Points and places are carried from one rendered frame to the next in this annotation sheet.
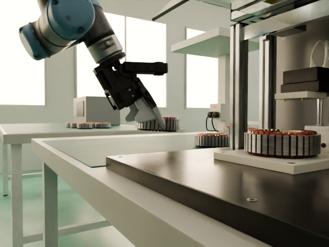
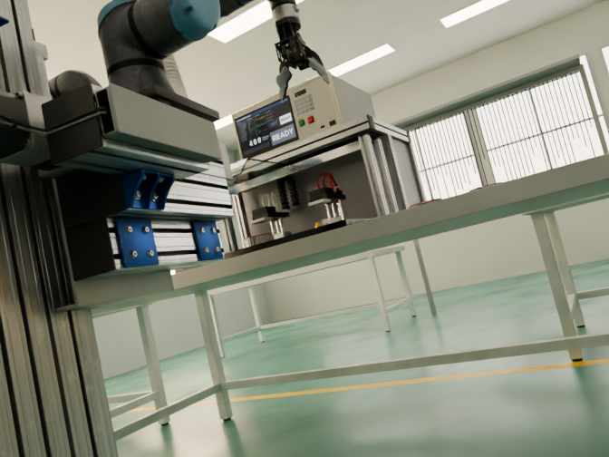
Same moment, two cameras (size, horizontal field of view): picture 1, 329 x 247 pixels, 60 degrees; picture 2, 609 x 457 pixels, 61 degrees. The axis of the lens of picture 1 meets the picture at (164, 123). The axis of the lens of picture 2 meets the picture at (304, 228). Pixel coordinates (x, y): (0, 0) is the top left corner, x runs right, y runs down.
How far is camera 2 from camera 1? 1.31 m
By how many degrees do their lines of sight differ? 31
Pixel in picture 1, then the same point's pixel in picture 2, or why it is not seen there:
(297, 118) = not seen: hidden behind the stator
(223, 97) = not seen: hidden behind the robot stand
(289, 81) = (256, 214)
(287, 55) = (249, 201)
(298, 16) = (252, 183)
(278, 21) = (243, 186)
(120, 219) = (207, 275)
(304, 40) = (257, 192)
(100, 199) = (188, 278)
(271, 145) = (255, 240)
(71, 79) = not seen: outside the picture
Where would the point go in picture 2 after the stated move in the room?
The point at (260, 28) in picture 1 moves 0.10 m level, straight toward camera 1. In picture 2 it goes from (233, 189) to (235, 184)
